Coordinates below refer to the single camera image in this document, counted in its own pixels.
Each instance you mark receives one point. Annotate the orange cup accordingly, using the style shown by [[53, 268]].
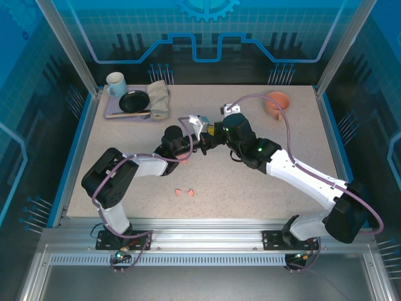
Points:
[[283, 98]]

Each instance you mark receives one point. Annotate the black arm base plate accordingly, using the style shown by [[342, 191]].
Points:
[[101, 243], [271, 239]]

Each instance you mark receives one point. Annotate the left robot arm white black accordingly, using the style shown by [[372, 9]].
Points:
[[147, 164]]

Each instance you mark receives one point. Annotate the light blue mug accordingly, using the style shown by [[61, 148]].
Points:
[[120, 89]]

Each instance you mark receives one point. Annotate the small green-lit adapter board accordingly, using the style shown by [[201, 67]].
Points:
[[120, 255], [302, 256]]

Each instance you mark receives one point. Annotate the grey folded cloth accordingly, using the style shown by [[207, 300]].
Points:
[[158, 97]]

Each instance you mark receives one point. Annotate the aluminium table side rail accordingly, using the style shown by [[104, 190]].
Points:
[[79, 156], [331, 141]]

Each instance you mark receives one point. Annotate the black round plate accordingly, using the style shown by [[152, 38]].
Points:
[[134, 102]]

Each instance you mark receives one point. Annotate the aluminium frame post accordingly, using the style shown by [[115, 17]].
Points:
[[340, 47], [72, 47]]

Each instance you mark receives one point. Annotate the small orange earbud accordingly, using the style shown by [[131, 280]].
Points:
[[178, 192], [191, 193]]

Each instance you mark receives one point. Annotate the lavender serving tray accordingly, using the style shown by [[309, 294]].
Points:
[[112, 103]]

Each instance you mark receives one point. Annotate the aluminium front rail beam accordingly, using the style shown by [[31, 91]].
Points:
[[203, 232]]

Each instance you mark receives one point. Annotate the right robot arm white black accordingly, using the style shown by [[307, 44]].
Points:
[[300, 177]]

